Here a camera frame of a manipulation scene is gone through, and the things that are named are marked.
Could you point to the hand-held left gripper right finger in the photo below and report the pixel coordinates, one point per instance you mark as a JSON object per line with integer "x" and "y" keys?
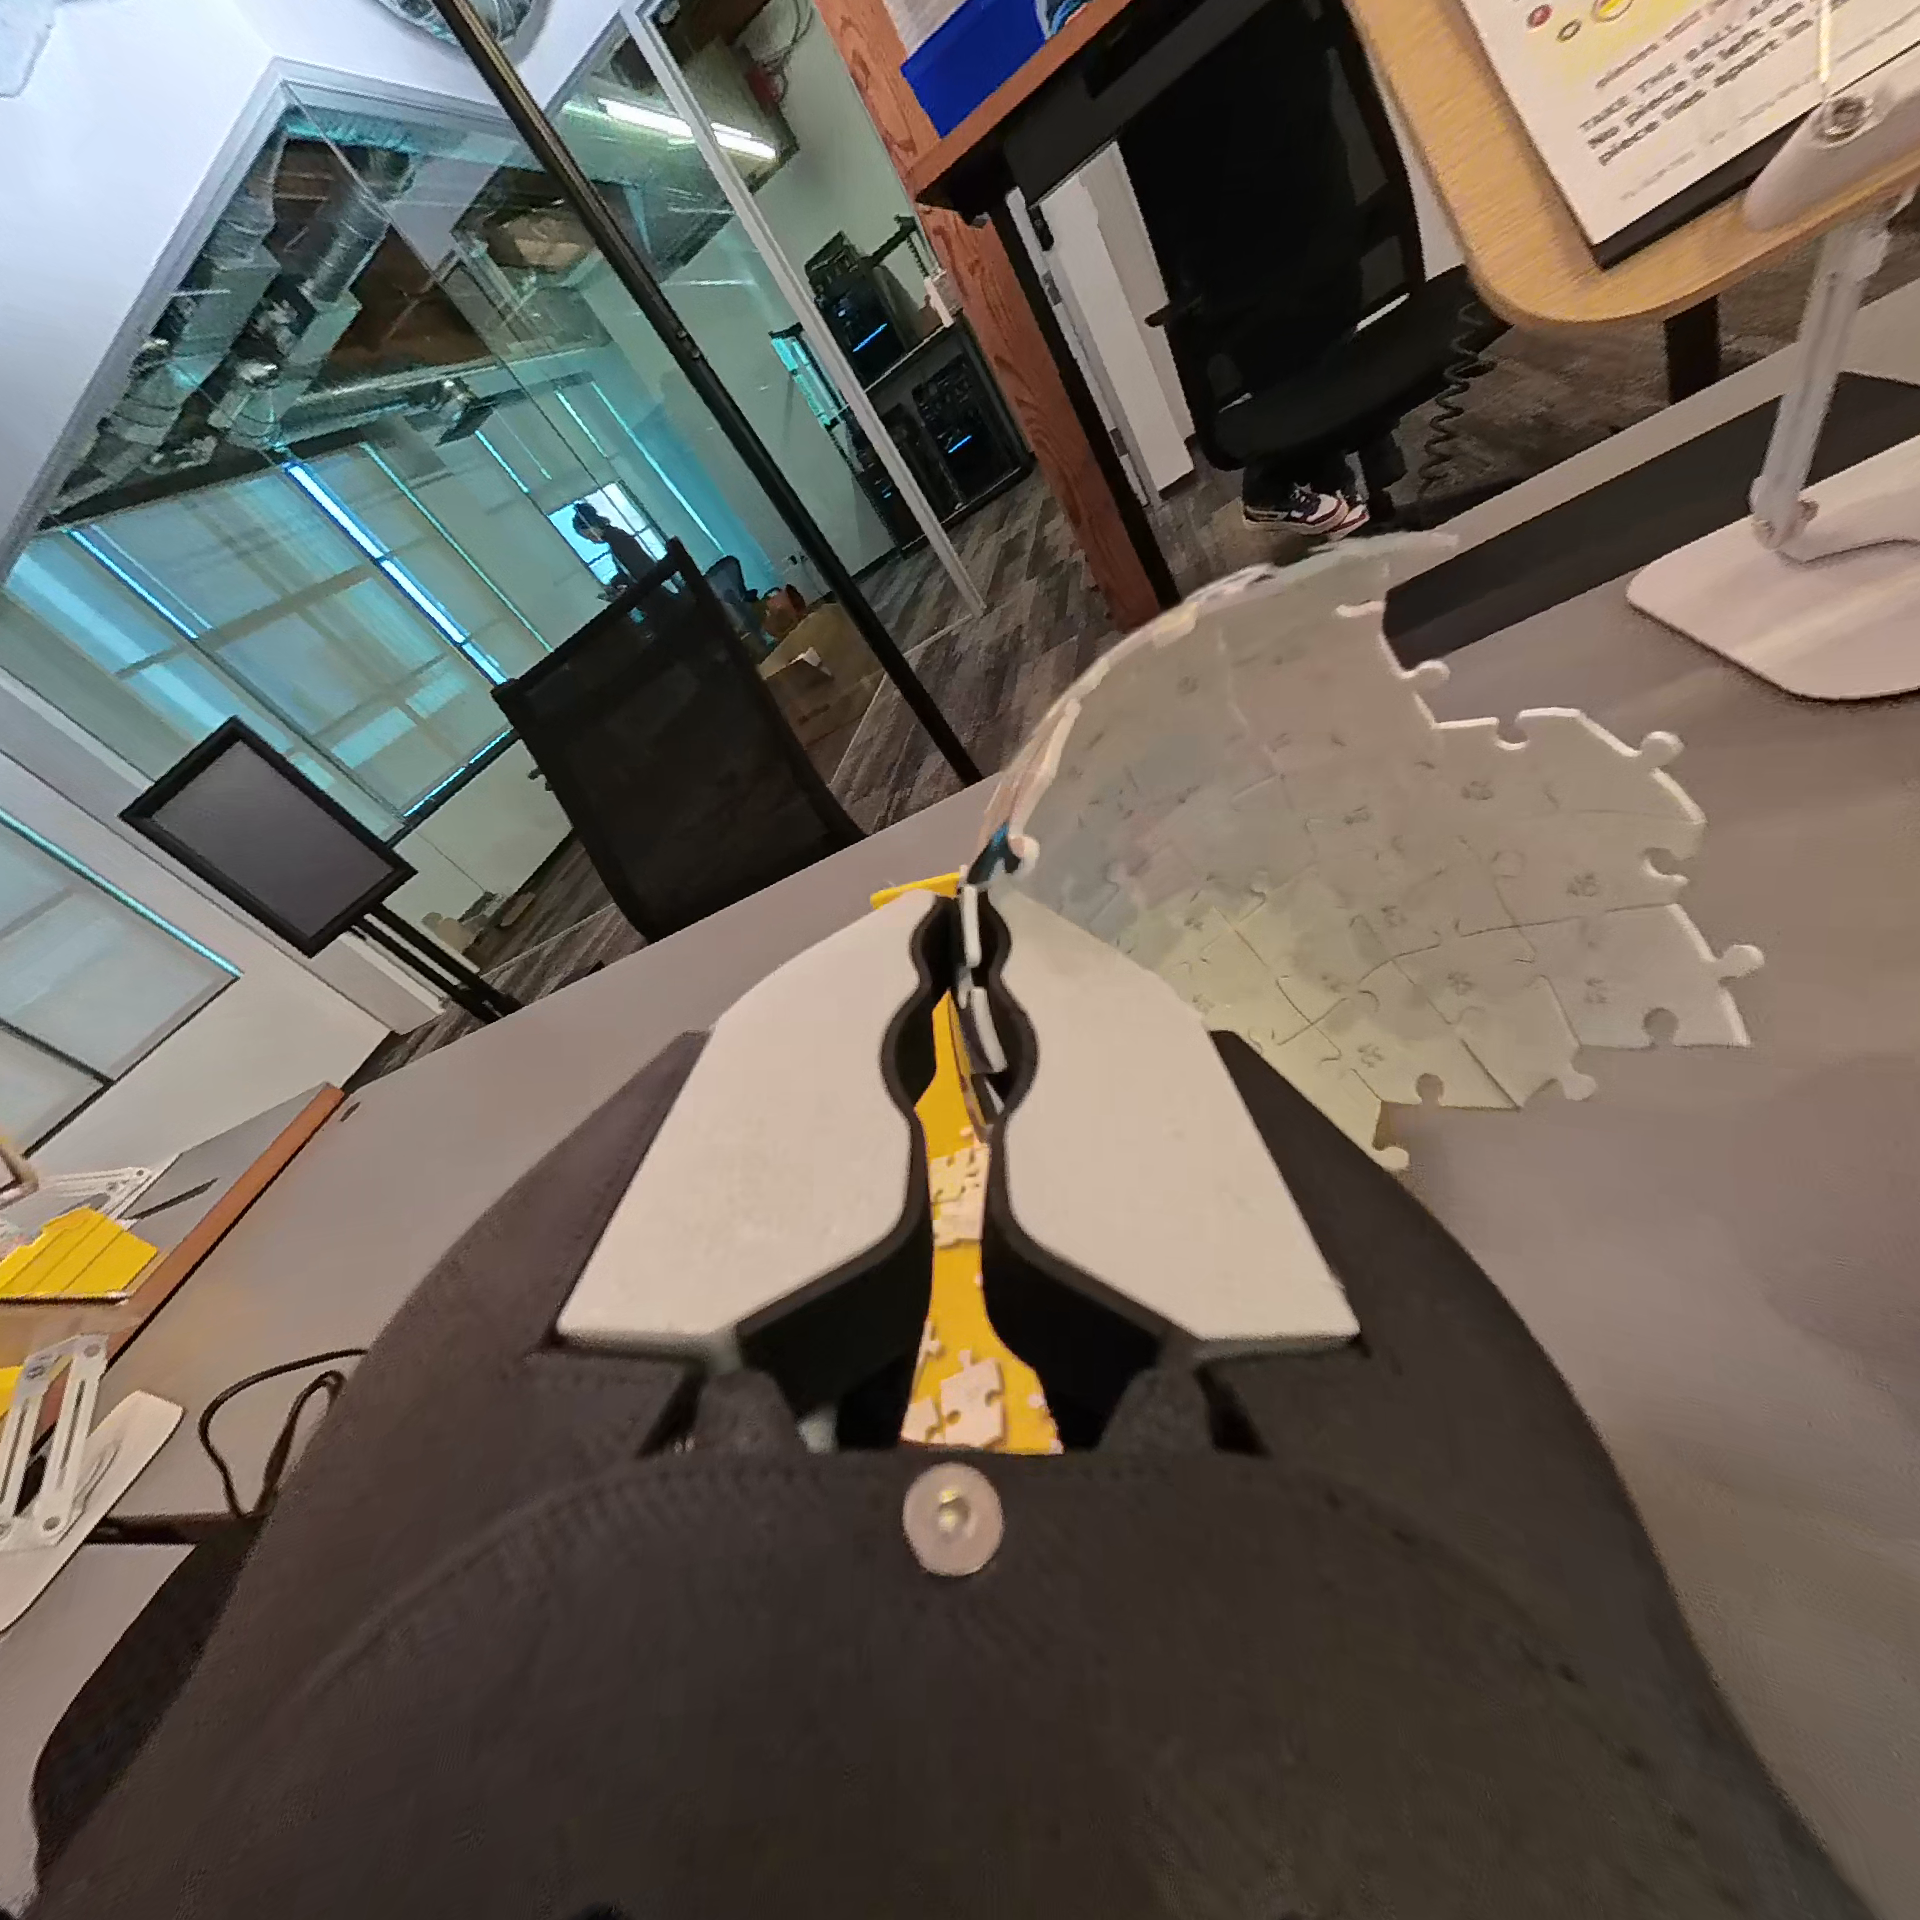
{"x": 1157, "y": 1171}

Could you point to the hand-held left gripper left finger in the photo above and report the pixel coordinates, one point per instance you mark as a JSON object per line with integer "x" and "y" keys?
{"x": 761, "y": 1171}

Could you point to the partly built white puzzle ball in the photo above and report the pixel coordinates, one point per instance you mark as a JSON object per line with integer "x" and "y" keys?
{"x": 1347, "y": 841}

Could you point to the white loose puzzle piece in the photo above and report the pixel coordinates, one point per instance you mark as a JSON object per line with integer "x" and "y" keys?
{"x": 964, "y": 1405}

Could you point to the yellow box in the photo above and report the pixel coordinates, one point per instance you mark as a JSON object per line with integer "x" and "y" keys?
{"x": 953, "y": 1302}

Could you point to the black mesh chair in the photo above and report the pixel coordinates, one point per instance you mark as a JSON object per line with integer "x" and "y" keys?
{"x": 674, "y": 779}

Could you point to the cardboard box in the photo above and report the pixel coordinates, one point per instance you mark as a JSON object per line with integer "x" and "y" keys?
{"x": 811, "y": 660}

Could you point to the black monitor on stand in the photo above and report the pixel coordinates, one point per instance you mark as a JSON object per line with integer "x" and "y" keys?
{"x": 270, "y": 832}

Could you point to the white folding stand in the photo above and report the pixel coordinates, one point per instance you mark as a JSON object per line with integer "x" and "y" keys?
{"x": 136, "y": 1435}

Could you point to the yellow slatted part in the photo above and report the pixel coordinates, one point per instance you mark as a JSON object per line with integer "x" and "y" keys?
{"x": 72, "y": 1254}

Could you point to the black equipment rack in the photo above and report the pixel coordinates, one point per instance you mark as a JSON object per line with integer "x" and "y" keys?
{"x": 917, "y": 407}

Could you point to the white drawer cabinet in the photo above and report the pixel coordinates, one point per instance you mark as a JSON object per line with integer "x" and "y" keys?
{"x": 1112, "y": 332}

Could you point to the red-brown wooden desk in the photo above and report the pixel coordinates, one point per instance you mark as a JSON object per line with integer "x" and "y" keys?
{"x": 998, "y": 287}

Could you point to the black office chair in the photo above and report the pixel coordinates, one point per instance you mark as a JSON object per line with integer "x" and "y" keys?
{"x": 1288, "y": 226}

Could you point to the light wooden table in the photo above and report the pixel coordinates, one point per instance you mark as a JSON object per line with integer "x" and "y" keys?
{"x": 1483, "y": 226}

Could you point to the printed instruction sheet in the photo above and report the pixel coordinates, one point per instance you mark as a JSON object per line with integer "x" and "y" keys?
{"x": 1683, "y": 106}

